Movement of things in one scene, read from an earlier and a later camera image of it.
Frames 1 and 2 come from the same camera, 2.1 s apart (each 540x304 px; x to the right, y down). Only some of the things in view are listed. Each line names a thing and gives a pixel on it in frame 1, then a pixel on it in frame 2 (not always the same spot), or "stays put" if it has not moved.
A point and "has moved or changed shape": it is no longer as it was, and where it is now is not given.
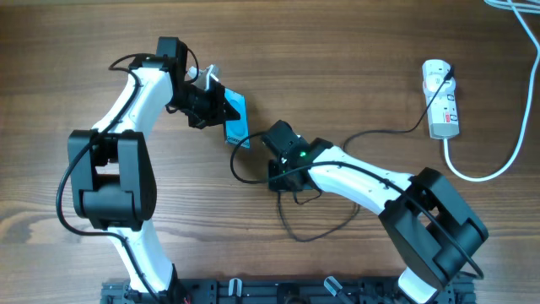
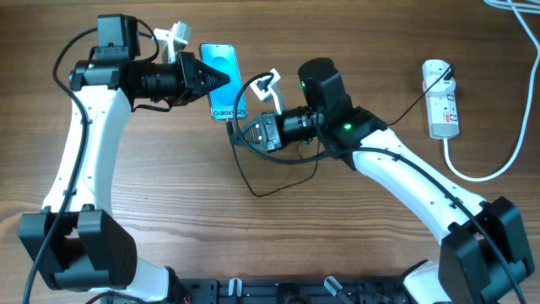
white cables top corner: (528, 6) stays put
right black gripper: (275, 181) -> (272, 131)
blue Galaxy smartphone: (236, 130) has moved or changed shape
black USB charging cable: (433, 95) -> (449, 72)
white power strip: (442, 110) stays put
